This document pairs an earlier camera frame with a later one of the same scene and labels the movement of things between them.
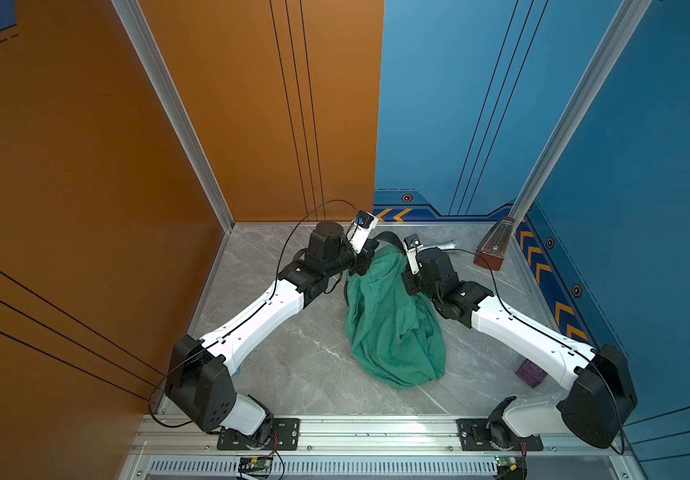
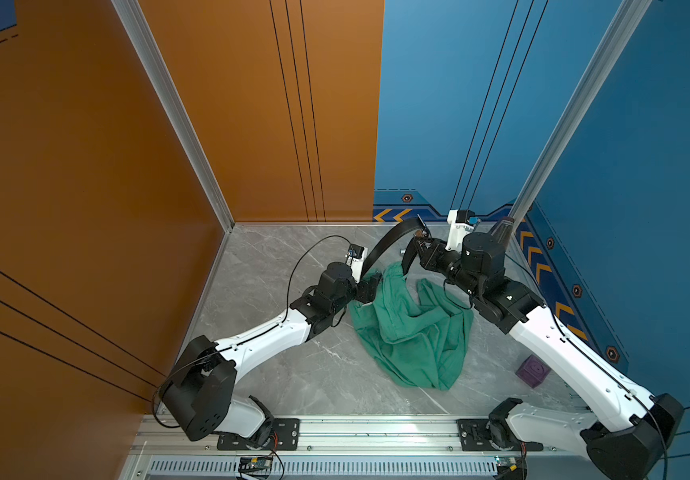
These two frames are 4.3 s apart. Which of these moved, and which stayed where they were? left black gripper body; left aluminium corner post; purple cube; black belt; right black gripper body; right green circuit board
Moved: right black gripper body; black belt; left black gripper body
Stayed: purple cube; right green circuit board; left aluminium corner post
